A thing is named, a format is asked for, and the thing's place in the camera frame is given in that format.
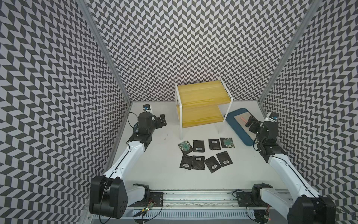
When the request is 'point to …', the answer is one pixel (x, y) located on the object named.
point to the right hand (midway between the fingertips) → (256, 122)
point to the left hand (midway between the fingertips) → (157, 116)
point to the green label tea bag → (224, 158)
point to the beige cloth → (246, 116)
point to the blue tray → (238, 127)
